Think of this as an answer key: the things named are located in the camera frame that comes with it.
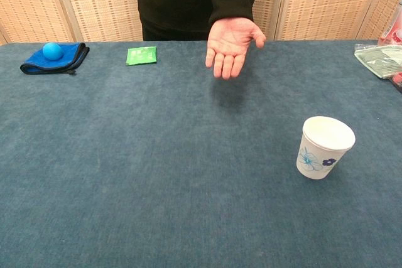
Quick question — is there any person's open bare hand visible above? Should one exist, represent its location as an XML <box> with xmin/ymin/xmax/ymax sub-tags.
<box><xmin>205</xmin><ymin>18</ymin><xmax>267</xmax><ymax>80</ymax></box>

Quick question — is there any white floral paper cup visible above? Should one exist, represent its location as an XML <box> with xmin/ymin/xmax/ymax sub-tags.
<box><xmin>296</xmin><ymin>115</ymin><xmax>356</xmax><ymax>180</ymax></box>

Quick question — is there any green foil packet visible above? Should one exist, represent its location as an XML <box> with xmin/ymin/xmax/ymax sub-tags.
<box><xmin>125</xmin><ymin>46</ymin><xmax>158</xmax><ymax>66</ymax></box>

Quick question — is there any woven folding screen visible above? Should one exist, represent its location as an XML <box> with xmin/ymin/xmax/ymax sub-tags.
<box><xmin>0</xmin><ymin>0</ymin><xmax>402</xmax><ymax>45</ymax></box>

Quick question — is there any clear plastic bag green content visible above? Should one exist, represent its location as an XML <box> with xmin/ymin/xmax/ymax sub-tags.
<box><xmin>354</xmin><ymin>43</ymin><xmax>402</xmax><ymax>80</ymax></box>

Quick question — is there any red and white package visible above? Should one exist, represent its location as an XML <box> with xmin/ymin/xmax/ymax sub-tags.
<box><xmin>378</xmin><ymin>1</ymin><xmax>402</xmax><ymax>46</ymax></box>

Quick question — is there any blue folded cloth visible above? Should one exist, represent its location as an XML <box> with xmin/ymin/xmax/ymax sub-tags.
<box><xmin>19</xmin><ymin>41</ymin><xmax>90</xmax><ymax>76</ymax></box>

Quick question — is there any blue ball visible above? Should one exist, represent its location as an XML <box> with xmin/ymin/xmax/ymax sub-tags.
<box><xmin>42</xmin><ymin>42</ymin><xmax>64</xmax><ymax>61</ymax></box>

